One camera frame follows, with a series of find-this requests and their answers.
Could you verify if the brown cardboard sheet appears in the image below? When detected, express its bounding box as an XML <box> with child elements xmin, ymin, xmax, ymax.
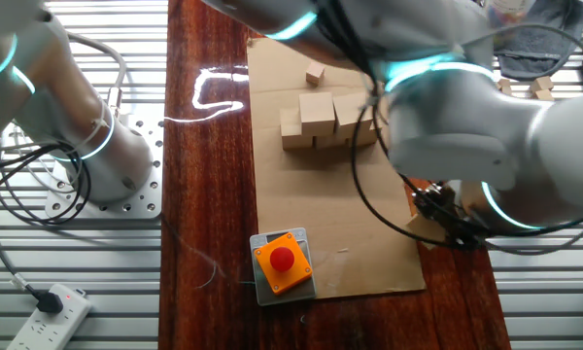
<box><xmin>246</xmin><ymin>36</ymin><xmax>428</xmax><ymax>300</ymax></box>

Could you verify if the white power strip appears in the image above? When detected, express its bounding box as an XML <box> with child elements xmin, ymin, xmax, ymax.
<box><xmin>7</xmin><ymin>283</ymin><xmax>94</xmax><ymax>350</ymax></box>

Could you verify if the black power plug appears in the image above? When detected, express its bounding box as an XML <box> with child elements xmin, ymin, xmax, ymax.
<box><xmin>35</xmin><ymin>290</ymin><xmax>65</xmax><ymax>315</ymax></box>

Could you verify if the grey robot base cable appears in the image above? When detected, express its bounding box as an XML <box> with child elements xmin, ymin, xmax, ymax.
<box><xmin>67</xmin><ymin>31</ymin><xmax>128</xmax><ymax>119</ymax></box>

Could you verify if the jar with colourful contents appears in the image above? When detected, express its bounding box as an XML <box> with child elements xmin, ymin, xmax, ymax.
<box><xmin>485</xmin><ymin>0</ymin><xmax>535</xmax><ymax>25</ymax></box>

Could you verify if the reddish wood grain board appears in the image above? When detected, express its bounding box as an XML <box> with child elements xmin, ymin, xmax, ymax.
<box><xmin>157</xmin><ymin>0</ymin><xmax>512</xmax><ymax>350</ymax></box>

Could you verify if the silver robot mounting plate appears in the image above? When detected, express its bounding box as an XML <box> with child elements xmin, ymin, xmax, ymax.
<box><xmin>43</xmin><ymin>103</ymin><xmax>165</xmax><ymax>221</ymax></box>

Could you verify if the orange emergency stop button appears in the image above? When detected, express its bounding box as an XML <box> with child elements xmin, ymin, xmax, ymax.
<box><xmin>253</xmin><ymin>231</ymin><xmax>314</xmax><ymax>297</ymax></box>

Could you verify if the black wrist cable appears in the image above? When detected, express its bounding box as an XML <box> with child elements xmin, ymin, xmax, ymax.
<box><xmin>315</xmin><ymin>0</ymin><xmax>583</xmax><ymax>257</ymax></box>

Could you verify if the black cable bundle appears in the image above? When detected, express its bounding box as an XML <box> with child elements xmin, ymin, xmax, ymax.
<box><xmin>0</xmin><ymin>140</ymin><xmax>92</xmax><ymax>226</ymax></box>

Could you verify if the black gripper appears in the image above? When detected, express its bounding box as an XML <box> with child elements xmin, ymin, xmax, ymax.
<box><xmin>411</xmin><ymin>182</ymin><xmax>485</xmax><ymax>252</ymax></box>

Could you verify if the grey power cord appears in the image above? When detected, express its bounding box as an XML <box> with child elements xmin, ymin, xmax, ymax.
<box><xmin>0</xmin><ymin>159</ymin><xmax>43</xmax><ymax>298</ymax></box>

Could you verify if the large wooden cube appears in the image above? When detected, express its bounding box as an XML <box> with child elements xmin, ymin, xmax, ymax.
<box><xmin>348</xmin><ymin>119</ymin><xmax>383</xmax><ymax>149</ymax></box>
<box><xmin>313</xmin><ymin>131</ymin><xmax>350</xmax><ymax>150</ymax></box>
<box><xmin>298</xmin><ymin>91</ymin><xmax>336</xmax><ymax>137</ymax></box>
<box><xmin>406</xmin><ymin>213</ymin><xmax>448</xmax><ymax>252</ymax></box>
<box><xmin>332</xmin><ymin>93</ymin><xmax>376</xmax><ymax>140</ymax></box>
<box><xmin>280</xmin><ymin>107</ymin><xmax>315</xmax><ymax>151</ymax></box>

